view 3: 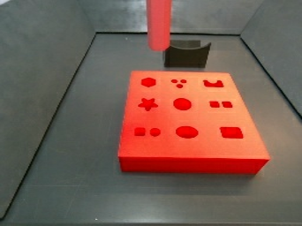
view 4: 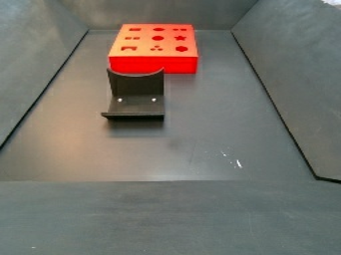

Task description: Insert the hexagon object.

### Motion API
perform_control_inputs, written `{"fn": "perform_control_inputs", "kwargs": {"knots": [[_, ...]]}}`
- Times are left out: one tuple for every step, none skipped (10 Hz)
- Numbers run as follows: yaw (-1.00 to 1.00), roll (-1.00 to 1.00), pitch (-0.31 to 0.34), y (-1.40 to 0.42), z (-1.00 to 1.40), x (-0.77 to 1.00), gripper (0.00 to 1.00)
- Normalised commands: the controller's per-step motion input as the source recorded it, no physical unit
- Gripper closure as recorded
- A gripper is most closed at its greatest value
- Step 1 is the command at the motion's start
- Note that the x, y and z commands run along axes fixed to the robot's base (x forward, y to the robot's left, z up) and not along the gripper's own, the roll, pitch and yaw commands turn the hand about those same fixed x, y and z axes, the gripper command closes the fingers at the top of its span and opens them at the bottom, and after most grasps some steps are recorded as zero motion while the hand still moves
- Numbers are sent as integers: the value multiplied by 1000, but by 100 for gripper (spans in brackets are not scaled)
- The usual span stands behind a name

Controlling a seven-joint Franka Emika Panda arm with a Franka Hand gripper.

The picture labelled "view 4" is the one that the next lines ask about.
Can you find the red shape sorter box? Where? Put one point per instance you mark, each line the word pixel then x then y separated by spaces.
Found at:
pixel 147 47

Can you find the black curved holder bracket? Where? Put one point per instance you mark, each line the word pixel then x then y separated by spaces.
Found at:
pixel 138 95

